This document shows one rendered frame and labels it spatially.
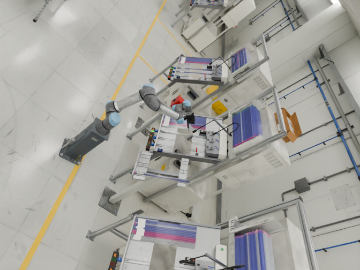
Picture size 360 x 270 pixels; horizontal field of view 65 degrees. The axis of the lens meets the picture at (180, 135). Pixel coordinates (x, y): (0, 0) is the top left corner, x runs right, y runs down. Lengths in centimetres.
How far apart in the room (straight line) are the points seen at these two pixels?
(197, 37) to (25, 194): 556
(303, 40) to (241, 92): 206
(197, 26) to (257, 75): 347
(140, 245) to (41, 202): 105
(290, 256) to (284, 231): 19
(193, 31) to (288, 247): 586
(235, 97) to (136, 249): 263
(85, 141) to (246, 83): 229
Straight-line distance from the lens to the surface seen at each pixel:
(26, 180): 290
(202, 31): 720
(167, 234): 236
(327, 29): 582
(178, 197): 347
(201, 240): 236
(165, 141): 303
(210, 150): 292
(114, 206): 328
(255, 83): 405
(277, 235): 229
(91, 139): 286
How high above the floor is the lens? 250
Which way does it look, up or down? 31 degrees down
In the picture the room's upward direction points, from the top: 59 degrees clockwise
